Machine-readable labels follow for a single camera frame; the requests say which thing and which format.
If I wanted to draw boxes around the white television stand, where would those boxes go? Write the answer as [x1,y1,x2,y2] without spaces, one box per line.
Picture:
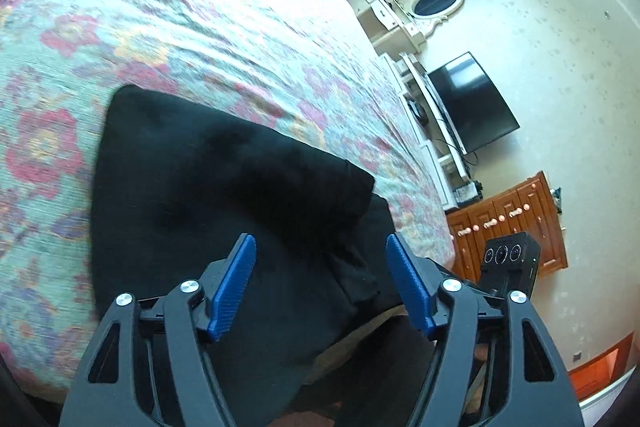
[382,52,483,210]

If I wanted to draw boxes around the black television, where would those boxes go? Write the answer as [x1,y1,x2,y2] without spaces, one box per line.
[427,52,521,155]

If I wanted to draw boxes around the floral bedspread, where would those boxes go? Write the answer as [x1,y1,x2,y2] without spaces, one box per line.
[0,0,457,400]

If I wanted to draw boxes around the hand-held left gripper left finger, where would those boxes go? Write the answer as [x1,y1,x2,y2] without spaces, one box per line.
[59,233,258,427]

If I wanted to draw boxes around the white oval vanity mirror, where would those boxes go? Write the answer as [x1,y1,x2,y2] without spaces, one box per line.
[397,0,467,42]

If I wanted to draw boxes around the cream dressing table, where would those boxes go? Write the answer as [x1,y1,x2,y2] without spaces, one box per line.
[347,0,432,58]

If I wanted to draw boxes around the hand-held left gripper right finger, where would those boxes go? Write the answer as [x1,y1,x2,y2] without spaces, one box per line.
[386,233,586,427]

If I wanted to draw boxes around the brown wooden cabinet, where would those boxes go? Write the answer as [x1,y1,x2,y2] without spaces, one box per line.
[445,171,569,279]

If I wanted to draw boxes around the orange wooden furniture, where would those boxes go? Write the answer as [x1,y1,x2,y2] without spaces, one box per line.
[567,336,633,402]

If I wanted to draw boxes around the black pants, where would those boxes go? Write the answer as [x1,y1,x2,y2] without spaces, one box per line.
[87,84,408,413]

